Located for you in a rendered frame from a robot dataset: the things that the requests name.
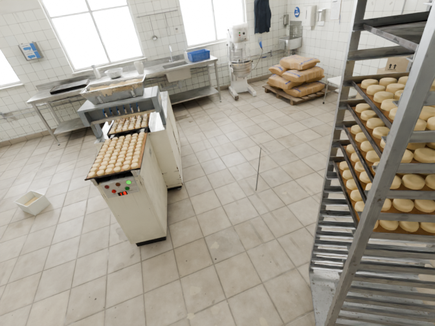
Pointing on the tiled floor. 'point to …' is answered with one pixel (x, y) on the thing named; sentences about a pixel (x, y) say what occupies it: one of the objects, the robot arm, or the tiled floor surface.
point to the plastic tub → (32, 202)
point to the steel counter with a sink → (174, 66)
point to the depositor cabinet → (160, 144)
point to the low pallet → (293, 96)
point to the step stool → (338, 88)
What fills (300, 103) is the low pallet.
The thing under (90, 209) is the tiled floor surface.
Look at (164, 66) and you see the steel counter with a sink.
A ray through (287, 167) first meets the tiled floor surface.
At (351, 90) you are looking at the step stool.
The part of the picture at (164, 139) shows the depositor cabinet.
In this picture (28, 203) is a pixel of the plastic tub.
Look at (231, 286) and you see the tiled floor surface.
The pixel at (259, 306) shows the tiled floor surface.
